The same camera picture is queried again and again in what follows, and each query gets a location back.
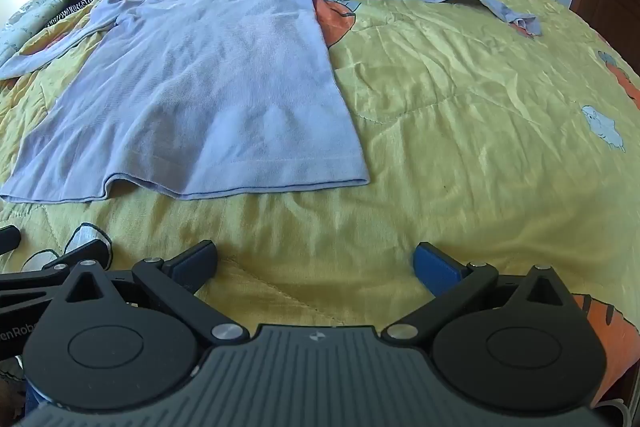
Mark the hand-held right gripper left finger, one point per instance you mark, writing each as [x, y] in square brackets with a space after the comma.
[197, 264]

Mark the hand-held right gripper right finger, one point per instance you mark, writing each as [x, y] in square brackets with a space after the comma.
[435, 268]

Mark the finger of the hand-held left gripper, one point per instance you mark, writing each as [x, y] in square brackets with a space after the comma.
[7, 239]
[92, 254]

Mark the lavender long-sleeve shirt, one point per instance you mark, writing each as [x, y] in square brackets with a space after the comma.
[225, 82]

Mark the yellow printed quilt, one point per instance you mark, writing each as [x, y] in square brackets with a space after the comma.
[450, 132]

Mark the black white striped cloth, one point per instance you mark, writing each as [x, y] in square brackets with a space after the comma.
[75, 9]

